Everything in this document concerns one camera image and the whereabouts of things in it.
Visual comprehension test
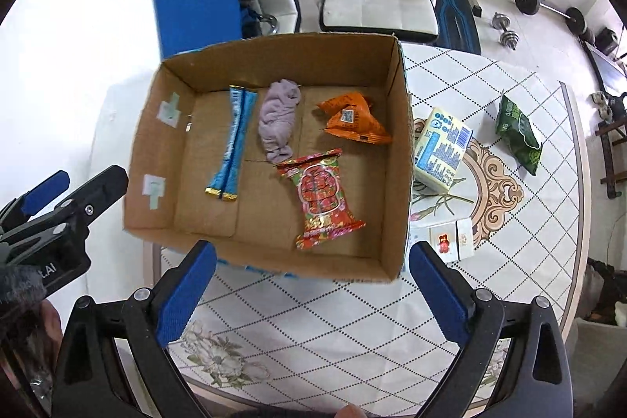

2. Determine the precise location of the blue black mat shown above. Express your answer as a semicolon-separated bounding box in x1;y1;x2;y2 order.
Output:
435;0;483;55

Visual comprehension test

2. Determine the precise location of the dark wooden furniture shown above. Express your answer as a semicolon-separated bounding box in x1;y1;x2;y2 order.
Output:
582;25;627;199

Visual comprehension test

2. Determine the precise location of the red patterned snack packet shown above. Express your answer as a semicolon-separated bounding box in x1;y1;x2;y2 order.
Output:
274;148;366;251

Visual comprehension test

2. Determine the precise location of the metal dumbbell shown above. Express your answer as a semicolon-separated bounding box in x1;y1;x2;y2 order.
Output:
492;13;522;51

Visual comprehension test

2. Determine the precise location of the brown cardboard box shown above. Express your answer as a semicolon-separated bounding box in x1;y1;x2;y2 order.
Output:
122;32;416;284

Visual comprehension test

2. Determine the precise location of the green snack packet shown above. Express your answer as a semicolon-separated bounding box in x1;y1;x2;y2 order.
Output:
495;94;544;176

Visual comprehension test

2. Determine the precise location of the blue stick snack packet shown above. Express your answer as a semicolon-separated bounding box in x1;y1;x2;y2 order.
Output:
205;86;246;196
220;90;259;202

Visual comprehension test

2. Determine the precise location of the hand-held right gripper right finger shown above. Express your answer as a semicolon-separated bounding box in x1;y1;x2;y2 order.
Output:
409;242;574;418

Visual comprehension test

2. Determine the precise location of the pale yellow tissue pack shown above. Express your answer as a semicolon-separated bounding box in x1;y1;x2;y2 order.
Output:
414;107;474;192

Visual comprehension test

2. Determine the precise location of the white chair with jacket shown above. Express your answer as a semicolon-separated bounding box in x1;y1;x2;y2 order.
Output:
319;0;440;43

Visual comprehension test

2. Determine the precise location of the purple cloth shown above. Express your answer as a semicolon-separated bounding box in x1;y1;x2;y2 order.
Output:
258;78;303;163

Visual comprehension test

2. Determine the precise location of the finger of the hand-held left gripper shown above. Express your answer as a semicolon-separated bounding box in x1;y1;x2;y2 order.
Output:
27;165;129;237
0;170;71;228

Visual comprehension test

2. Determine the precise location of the orange snack packet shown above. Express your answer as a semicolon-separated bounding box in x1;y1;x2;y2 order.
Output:
315;91;394;145

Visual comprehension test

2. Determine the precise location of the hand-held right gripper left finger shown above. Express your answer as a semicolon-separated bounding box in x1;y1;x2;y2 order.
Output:
51;241;217;418

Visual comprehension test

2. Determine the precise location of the blue board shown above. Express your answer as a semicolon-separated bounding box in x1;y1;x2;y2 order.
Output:
151;0;244;59

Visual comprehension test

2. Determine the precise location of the small white box red figure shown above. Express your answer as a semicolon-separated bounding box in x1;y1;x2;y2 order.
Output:
428;224;461;263

